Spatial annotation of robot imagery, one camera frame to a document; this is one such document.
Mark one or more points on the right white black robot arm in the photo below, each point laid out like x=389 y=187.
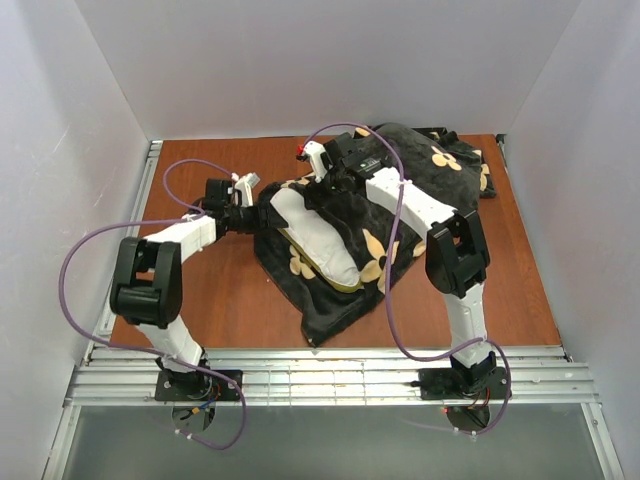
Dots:
x=457 y=255

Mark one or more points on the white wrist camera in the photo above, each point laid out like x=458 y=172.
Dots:
x=315 y=154
x=242 y=188

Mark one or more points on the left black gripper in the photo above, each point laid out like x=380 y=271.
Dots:
x=263 y=216

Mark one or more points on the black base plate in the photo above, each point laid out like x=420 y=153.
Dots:
x=195 y=386
x=448 y=384

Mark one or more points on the black floral plush pillowcase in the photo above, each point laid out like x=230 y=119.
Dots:
x=435 y=160

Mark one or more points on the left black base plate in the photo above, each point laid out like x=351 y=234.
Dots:
x=195 y=386

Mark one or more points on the aluminium rail frame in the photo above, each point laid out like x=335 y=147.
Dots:
x=348 y=411

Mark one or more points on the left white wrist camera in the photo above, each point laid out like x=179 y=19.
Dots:
x=242 y=188

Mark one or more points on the white pillow with yellow edge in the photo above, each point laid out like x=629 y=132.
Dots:
x=316 y=248

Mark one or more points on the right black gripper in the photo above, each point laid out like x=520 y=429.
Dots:
x=330 y=185

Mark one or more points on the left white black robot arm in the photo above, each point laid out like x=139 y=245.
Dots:
x=147 y=286

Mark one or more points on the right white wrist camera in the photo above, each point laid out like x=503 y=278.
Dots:
x=315 y=154

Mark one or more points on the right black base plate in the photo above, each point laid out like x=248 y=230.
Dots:
x=448 y=384

